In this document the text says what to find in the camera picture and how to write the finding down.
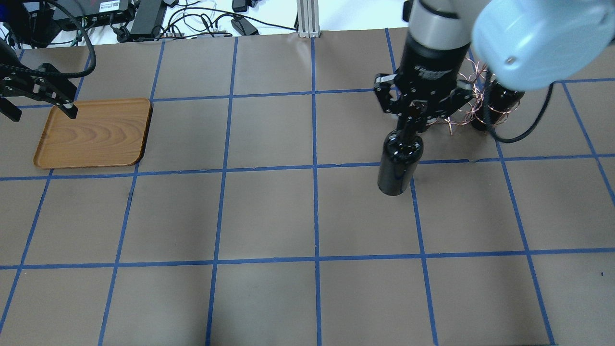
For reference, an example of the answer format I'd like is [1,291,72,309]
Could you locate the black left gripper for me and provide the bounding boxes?
[0,70,78,122]

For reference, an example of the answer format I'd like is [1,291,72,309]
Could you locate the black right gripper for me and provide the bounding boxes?
[374,43,475,119]

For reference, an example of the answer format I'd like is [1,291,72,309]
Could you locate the dark wine bottle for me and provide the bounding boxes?
[470,79,525,132]
[377,116,424,196]

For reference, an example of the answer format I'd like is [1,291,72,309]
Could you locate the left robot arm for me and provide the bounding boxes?
[0,41,78,122]

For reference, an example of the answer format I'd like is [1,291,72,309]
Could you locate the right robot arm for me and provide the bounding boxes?
[374,0,614,121]

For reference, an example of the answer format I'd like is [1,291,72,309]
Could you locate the wooden tray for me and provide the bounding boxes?
[33,97,152,169]

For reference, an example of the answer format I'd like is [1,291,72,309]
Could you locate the copper wire bottle basket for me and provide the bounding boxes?
[431,56,520,135]

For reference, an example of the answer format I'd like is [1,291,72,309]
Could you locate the aluminium frame post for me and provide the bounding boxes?
[296,0,321,38]

